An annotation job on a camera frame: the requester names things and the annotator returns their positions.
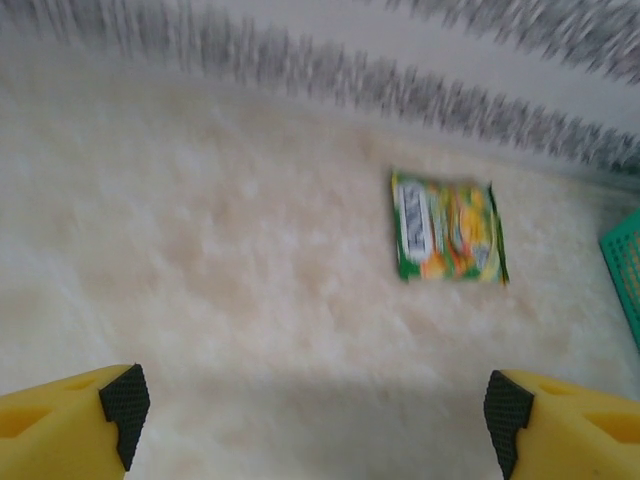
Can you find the teal plastic basket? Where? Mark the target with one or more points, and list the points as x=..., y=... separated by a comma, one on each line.
x=625, y=270

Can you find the green candy bag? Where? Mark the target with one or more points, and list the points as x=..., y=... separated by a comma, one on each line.
x=450, y=230

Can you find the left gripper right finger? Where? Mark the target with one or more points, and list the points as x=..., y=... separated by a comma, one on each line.
x=575, y=435

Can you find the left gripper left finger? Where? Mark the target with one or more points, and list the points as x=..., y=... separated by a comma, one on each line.
x=55, y=430

